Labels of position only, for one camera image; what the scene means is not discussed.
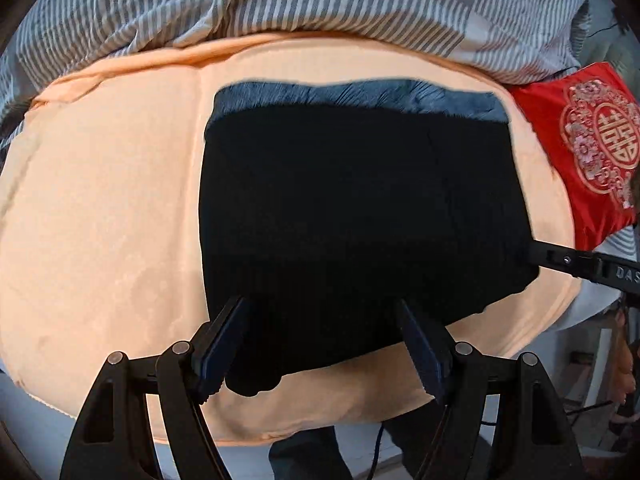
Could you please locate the person's leg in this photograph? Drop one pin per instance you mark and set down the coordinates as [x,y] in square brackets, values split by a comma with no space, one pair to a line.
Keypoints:
[415,445]
[305,455]

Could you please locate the red embroidered pillow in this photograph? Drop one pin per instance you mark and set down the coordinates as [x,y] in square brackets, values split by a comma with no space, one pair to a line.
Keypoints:
[555,125]

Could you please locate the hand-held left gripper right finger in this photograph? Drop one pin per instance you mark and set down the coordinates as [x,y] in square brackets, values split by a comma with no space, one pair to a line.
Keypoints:
[425,355]

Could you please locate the orange blanket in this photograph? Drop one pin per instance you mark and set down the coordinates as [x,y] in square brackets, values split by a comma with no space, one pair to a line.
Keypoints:
[100,210]

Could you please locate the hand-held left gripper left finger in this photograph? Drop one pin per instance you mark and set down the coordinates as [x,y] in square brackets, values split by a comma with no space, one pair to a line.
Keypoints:
[222,355]

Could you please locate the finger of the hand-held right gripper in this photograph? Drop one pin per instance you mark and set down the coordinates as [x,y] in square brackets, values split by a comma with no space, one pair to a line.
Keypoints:
[560,260]

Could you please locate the black pants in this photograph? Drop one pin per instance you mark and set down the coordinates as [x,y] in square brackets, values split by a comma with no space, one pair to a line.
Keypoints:
[350,210]

